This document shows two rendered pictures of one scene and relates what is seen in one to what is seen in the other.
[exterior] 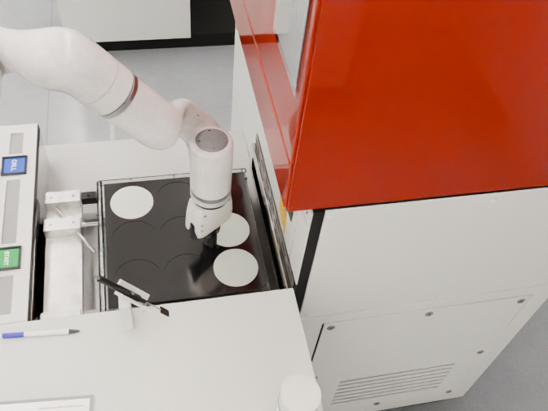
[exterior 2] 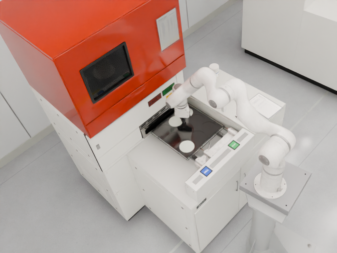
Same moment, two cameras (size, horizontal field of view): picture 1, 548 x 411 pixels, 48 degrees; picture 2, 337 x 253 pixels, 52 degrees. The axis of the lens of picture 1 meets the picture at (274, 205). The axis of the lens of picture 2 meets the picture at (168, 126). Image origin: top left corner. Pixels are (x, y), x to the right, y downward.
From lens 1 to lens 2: 2.27 m
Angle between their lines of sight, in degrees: 63
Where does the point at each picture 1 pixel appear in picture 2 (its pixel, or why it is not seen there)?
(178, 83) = not seen: outside the picture
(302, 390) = (212, 66)
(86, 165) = (178, 182)
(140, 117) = not seen: hidden behind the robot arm
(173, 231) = (187, 131)
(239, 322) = (203, 94)
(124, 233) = (198, 139)
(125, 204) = (189, 147)
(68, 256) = (215, 148)
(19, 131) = (192, 183)
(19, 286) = (237, 136)
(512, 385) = not seen: hidden behind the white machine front
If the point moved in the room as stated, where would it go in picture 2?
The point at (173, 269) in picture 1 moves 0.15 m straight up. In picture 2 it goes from (198, 123) to (197, 108)
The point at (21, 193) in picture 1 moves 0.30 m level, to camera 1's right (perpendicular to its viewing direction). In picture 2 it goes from (213, 160) to (189, 129)
